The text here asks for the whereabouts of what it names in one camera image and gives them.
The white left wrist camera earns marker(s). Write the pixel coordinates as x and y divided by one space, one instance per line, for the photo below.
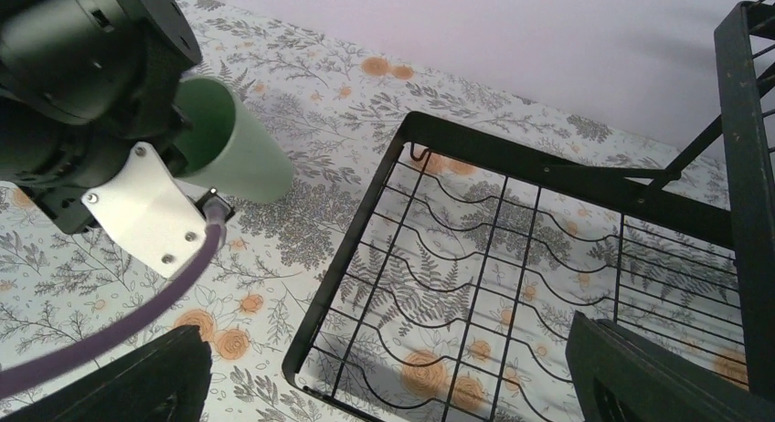
144 211

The black wire dish rack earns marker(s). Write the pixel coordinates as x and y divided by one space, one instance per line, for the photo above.
453 292

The mint green cup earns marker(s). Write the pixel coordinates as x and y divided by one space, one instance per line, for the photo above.
227 147

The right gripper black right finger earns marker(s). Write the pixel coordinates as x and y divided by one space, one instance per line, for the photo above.
618 375

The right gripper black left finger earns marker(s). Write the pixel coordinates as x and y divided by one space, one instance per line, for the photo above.
164 380

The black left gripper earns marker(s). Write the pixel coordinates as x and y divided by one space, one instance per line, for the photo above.
82 82

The floral patterned table mat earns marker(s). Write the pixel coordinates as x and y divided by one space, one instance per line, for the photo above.
334 107

